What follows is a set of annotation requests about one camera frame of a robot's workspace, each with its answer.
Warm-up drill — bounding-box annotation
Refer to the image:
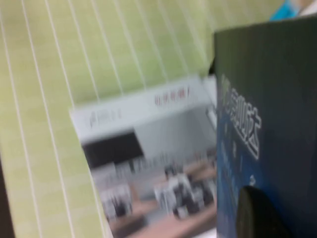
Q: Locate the HEEC show catalogue magazine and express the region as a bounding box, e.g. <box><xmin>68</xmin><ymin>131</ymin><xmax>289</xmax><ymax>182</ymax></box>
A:
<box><xmin>213</xmin><ymin>14</ymin><xmax>317</xmax><ymax>238</ymax></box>

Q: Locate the white magazine red title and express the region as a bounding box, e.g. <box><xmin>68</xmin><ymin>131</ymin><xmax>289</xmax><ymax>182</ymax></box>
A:
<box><xmin>68</xmin><ymin>74</ymin><xmax>218</xmax><ymax>238</ymax></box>

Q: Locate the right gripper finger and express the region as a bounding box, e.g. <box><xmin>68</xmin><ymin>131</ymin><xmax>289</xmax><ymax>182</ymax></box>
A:
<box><xmin>236</xmin><ymin>185</ymin><xmax>292</xmax><ymax>238</ymax></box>

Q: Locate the green checked tablecloth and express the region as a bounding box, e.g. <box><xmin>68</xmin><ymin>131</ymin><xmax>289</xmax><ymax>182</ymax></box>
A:
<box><xmin>0</xmin><ymin>0</ymin><xmax>317</xmax><ymax>238</ymax></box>

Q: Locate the cyan cover book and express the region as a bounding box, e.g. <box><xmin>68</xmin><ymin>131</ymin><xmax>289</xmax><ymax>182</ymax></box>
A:
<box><xmin>269</xmin><ymin>0</ymin><xmax>307</xmax><ymax>22</ymax></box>

